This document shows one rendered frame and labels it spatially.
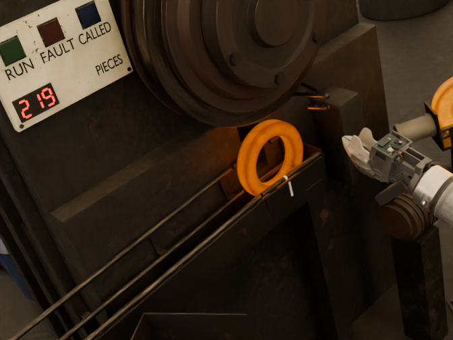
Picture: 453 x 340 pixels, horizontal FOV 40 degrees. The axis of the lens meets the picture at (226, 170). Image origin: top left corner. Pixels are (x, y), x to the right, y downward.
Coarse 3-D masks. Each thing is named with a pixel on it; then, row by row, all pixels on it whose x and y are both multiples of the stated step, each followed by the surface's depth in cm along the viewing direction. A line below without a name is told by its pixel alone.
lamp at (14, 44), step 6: (6, 42) 108; (12, 42) 109; (18, 42) 110; (0, 48) 108; (6, 48) 109; (12, 48) 109; (18, 48) 110; (6, 54) 109; (12, 54) 110; (18, 54) 110; (6, 60) 109; (12, 60) 110
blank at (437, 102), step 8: (448, 80) 150; (440, 88) 151; (448, 88) 149; (440, 96) 150; (448, 96) 150; (432, 104) 153; (440, 104) 150; (448, 104) 151; (440, 112) 152; (448, 112) 152; (440, 120) 153; (448, 120) 153
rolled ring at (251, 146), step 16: (256, 128) 140; (272, 128) 140; (288, 128) 144; (256, 144) 138; (288, 144) 147; (240, 160) 139; (256, 160) 140; (288, 160) 149; (240, 176) 141; (256, 176) 141; (256, 192) 143
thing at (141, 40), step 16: (144, 0) 109; (160, 0) 111; (144, 16) 110; (144, 32) 110; (160, 32) 112; (144, 48) 115; (160, 48) 113; (144, 64) 118; (160, 64) 114; (160, 80) 115; (176, 80) 117; (176, 96) 118; (192, 96) 121; (288, 96) 137; (192, 112) 122; (208, 112) 124; (224, 112) 127; (256, 112) 133; (272, 112) 136
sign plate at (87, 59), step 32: (64, 0) 114; (96, 0) 117; (0, 32) 108; (32, 32) 111; (64, 32) 115; (96, 32) 119; (0, 64) 109; (32, 64) 113; (64, 64) 117; (96, 64) 121; (128, 64) 125; (0, 96) 112; (32, 96) 114; (64, 96) 118
